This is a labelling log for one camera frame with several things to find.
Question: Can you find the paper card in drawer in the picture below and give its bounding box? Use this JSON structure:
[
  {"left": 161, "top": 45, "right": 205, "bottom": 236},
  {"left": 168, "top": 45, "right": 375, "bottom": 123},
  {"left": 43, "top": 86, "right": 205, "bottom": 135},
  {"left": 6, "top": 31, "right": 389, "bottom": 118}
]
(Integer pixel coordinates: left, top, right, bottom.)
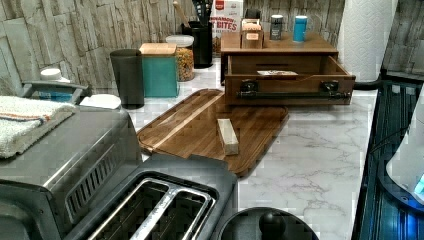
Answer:
[{"left": 257, "top": 70, "right": 298, "bottom": 76}]

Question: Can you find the wooden drawer cabinet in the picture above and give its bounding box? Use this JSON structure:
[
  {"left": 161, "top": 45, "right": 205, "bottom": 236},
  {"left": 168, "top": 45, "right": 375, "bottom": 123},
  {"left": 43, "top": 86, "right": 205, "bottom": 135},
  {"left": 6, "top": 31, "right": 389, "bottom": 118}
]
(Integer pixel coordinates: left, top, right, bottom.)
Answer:
[{"left": 220, "top": 32, "right": 339, "bottom": 85}]

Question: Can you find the wooden cutting board tray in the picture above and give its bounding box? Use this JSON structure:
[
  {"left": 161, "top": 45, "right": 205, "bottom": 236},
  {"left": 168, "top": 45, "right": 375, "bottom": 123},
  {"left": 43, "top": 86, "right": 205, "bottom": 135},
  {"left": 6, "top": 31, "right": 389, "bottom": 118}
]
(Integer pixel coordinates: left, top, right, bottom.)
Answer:
[{"left": 137, "top": 89, "right": 288, "bottom": 176}]

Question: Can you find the pale butter stick block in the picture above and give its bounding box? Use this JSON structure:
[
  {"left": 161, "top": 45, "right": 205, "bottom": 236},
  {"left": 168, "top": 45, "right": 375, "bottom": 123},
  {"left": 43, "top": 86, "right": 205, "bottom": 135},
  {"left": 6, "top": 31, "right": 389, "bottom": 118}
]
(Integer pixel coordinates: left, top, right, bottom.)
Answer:
[{"left": 217, "top": 119, "right": 239, "bottom": 156}]

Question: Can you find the clear cereal jar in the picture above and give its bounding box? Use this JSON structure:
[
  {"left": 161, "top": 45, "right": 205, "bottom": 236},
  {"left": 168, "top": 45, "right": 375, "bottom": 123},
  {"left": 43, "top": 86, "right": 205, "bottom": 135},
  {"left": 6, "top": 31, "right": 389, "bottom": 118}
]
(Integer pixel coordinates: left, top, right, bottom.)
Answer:
[{"left": 166, "top": 35, "right": 194, "bottom": 81}]

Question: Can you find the teal canister with bamboo lid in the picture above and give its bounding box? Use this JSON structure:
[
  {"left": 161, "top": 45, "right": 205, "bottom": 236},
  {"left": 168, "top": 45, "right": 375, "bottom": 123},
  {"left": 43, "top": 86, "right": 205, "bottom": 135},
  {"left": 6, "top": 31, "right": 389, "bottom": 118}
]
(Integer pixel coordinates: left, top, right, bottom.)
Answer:
[{"left": 140, "top": 43, "right": 179, "bottom": 98}]

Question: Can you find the black utensil holder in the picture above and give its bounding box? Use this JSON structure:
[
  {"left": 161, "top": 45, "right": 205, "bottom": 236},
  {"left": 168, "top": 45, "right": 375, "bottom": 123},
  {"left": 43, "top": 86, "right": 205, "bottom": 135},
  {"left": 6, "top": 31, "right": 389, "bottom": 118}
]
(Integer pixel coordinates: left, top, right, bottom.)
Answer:
[{"left": 181, "top": 21, "right": 212, "bottom": 69}]

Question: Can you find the black two-slot toaster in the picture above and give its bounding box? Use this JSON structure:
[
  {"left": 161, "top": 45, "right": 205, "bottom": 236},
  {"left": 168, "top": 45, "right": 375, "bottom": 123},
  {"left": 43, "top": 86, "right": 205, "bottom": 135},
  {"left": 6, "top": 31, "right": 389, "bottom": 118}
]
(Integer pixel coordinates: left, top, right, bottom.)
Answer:
[{"left": 65, "top": 154, "right": 237, "bottom": 240}]

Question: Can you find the dark grey cup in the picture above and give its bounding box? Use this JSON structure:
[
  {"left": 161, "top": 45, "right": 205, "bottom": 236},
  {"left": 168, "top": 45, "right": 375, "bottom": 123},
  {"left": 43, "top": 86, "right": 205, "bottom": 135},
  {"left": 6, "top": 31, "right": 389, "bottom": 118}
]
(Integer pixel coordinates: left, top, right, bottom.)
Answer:
[{"left": 110, "top": 49, "right": 144, "bottom": 109}]

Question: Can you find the wooden spoon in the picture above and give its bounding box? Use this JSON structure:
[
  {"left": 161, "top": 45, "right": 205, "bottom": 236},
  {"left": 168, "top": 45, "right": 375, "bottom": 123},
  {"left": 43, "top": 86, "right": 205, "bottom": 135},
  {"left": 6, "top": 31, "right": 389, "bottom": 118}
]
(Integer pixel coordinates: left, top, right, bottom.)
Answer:
[{"left": 173, "top": 0, "right": 191, "bottom": 28}]

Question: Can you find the cinnamon oat bites box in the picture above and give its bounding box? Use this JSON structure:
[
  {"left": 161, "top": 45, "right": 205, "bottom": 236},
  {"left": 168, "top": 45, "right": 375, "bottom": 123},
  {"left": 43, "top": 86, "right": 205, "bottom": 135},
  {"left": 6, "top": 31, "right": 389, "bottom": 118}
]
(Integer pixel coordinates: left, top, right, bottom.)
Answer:
[{"left": 210, "top": 0, "right": 244, "bottom": 55}]

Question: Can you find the black kettle lid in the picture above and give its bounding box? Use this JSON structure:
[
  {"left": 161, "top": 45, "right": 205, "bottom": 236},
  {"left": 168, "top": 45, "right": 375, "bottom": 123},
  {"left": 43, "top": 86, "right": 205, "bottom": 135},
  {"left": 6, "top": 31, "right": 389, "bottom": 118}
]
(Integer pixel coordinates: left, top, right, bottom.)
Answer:
[{"left": 217, "top": 207, "right": 319, "bottom": 240}]

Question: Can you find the dark spice shaker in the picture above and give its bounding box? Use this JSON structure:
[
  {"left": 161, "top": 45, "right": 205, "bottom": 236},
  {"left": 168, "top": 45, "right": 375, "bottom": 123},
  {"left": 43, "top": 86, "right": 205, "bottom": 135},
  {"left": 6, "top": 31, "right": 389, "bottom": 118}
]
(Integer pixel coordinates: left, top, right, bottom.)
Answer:
[{"left": 270, "top": 14, "right": 284, "bottom": 41}]

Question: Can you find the blue spice shaker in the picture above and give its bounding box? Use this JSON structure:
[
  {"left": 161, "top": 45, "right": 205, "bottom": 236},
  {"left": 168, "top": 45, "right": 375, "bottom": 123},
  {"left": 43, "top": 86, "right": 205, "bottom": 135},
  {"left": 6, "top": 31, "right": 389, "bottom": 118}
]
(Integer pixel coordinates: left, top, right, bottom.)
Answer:
[{"left": 293, "top": 15, "right": 308, "bottom": 42}]

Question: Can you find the stainless toaster oven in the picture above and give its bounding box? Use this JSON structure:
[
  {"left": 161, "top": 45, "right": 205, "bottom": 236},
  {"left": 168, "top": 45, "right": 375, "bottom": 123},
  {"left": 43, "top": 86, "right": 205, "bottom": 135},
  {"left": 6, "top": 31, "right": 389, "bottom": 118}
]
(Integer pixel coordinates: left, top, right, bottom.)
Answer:
[{"left": 0, "top": 79, "right": 144, "bottom": 240}]

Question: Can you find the white lidded bottle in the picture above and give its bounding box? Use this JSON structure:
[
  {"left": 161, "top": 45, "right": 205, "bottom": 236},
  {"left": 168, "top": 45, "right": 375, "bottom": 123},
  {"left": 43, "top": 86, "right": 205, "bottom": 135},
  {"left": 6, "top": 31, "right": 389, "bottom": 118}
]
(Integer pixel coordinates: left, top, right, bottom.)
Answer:
[{"left": 40, "top": 68, "right": 70, "bottom": 83}]

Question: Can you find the paper towel roll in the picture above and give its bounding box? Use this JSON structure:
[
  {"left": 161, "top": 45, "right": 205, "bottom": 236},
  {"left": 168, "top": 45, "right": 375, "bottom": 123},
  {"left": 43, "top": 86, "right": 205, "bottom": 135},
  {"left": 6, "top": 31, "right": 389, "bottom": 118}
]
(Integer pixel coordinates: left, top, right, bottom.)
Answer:
[{"left": 337, "top": 0, "right": 398, "bottom": 82}]

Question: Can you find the white striped dish towel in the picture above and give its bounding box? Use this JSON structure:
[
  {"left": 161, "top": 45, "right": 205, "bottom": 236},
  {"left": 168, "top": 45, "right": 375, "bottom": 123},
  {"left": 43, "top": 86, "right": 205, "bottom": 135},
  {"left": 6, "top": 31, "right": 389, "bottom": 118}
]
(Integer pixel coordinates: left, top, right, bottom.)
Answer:
[{"left": 0, "top": 96, "right": 76, "bottom": 158}]

